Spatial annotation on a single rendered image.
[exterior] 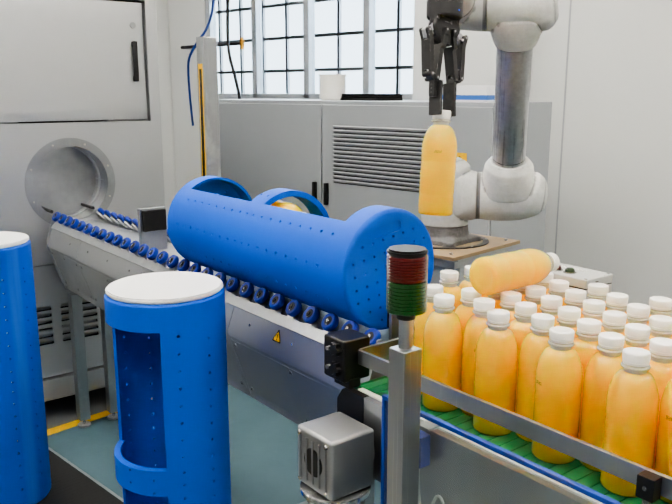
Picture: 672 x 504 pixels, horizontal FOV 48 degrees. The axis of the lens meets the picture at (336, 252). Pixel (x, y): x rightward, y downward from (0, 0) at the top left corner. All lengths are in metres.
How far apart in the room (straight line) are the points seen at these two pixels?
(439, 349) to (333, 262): 0.37
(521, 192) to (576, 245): 2.34
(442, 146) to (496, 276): 0.31
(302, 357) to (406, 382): 0.69
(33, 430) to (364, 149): 2.11
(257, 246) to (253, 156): 2.66
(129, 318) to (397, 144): 2.26
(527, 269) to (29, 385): 1.72
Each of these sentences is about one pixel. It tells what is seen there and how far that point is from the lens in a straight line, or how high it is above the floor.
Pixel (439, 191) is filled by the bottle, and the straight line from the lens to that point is 1.58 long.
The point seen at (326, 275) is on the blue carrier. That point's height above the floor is 1.09.
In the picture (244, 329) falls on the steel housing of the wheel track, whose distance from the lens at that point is 2.07.
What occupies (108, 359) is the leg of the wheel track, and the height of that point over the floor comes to 0.30.
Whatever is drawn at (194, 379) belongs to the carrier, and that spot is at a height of 0.84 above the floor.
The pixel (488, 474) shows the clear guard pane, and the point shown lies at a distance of 1.27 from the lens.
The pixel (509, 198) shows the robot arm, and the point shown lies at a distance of 2.42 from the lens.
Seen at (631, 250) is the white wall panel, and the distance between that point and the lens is 4.59.
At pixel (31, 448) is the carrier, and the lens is 2.74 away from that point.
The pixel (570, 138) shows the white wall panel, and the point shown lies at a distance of 4.69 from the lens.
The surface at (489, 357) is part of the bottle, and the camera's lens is 1.34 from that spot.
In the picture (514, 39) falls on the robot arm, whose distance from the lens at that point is 2.19.
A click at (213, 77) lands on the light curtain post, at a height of 1.55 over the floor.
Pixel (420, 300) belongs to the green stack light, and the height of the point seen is 1.18.
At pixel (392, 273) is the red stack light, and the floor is 1.22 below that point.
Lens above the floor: 1.49
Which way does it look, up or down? 12 degrees down
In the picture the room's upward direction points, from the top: straight up
